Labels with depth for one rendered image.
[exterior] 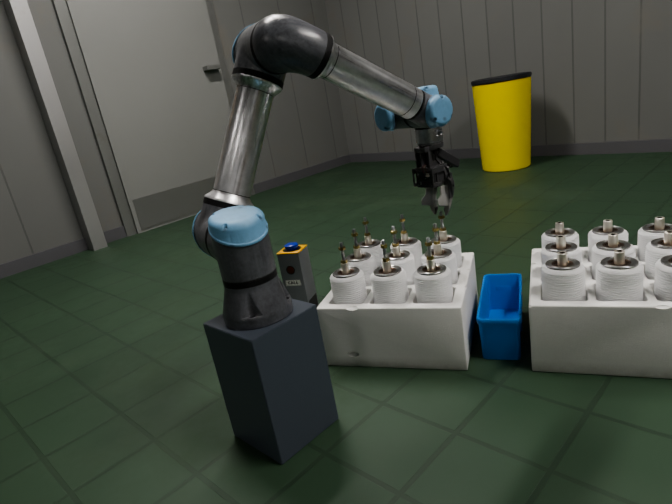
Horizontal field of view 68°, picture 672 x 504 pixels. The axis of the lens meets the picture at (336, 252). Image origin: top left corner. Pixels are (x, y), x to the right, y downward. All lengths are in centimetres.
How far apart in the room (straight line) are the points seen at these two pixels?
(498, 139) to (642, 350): 247
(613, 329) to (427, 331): 42
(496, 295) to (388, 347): 43
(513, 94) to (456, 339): 248
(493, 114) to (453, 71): 87
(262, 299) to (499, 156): 279
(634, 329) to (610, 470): 34
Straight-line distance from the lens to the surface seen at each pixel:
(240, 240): 99
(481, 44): 421
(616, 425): 121
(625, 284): 128
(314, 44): 108
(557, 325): 128
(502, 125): 358
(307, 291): 147
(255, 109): 115
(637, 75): 384
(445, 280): 129
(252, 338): 101
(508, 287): 161
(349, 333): 137
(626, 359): 133
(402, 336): 133
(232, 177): 114
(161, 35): 401
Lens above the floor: 73
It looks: 18 degrees down
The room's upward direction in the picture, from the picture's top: 10 degrees counter-clockwise
